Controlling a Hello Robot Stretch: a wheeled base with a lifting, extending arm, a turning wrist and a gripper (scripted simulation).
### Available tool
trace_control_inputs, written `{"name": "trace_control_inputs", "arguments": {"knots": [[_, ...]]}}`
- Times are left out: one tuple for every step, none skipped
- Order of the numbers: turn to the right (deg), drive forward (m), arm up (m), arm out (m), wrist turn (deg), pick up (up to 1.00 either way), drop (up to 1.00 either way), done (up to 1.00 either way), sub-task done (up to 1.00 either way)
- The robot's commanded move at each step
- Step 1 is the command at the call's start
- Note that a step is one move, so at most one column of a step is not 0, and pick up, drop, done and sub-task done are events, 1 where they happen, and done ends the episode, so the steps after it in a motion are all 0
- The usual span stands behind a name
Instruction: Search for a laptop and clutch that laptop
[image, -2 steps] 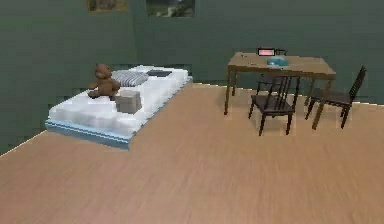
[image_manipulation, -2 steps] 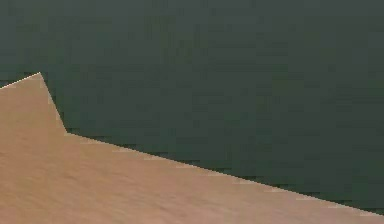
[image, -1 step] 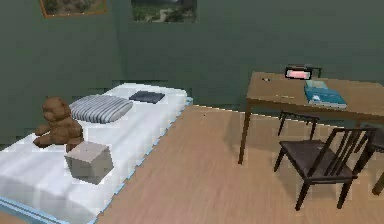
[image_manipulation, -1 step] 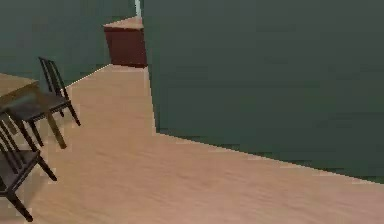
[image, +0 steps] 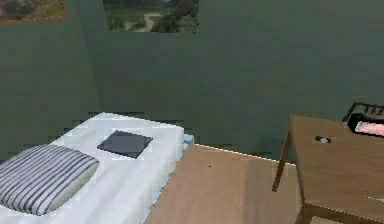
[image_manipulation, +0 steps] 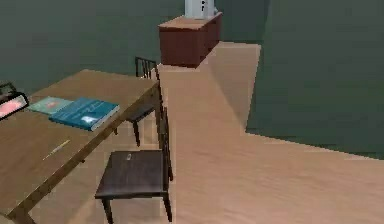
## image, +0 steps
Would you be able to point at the dark grey closed laptop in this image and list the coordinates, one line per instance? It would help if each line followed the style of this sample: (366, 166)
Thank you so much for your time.
(125, 144)

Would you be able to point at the white bed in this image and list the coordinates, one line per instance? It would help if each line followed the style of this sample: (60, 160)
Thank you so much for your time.
(133, 180)

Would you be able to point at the landscape picture with path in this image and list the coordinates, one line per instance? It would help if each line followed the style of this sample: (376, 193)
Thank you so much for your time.
(151, 16)

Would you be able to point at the small grey black object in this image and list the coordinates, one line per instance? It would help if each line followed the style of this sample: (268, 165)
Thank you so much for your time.
(322, 139)

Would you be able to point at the brown wooden table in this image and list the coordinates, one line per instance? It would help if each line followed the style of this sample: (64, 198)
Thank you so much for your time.
(340, 170)

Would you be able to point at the grey striped pillow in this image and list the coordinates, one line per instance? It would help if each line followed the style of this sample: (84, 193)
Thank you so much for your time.
(43, 178)

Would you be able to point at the black alarm clock pink display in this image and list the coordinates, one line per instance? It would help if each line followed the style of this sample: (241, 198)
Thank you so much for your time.
(366, 126)

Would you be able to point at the brown framed picture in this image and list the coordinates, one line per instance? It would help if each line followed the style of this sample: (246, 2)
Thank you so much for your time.
(31, 10)

